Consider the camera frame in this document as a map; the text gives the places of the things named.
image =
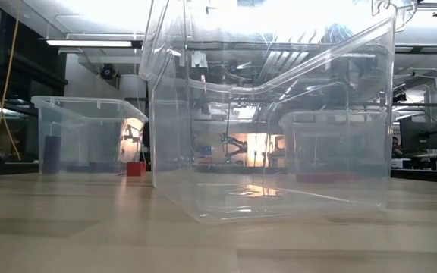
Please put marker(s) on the round black fixture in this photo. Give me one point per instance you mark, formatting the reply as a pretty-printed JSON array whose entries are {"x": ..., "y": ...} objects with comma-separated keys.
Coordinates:
[{"x": 107, "y": 71}]

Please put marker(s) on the person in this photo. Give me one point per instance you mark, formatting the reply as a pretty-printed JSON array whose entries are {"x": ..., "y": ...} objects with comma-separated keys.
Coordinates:
[{"x": 395, "y": 146}]

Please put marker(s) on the clear plastic bin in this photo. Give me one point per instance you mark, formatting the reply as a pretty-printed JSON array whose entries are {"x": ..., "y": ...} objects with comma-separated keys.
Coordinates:
[
  {"x": 89, "y": 125},
  {"x": 173, "y": 132},
  {"x": 336, "y": 129}
]

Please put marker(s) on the dark computer monitor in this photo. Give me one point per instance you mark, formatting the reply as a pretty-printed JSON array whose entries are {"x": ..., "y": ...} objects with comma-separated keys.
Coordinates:
[{"x": 419, "y": 134}]

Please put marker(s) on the fluorescent ceiling light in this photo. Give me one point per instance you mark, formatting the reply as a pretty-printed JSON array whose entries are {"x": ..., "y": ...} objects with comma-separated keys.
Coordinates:
[{"x": 89, "y": 43}]

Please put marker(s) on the red arch block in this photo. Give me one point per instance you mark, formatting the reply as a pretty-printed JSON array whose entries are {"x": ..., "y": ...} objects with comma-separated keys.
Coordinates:
[{"x": 136, "y": 168}]

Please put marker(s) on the background black robot arm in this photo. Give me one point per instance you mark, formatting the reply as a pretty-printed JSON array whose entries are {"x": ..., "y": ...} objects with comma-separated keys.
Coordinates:
[{"x": 235, "y": 146}]

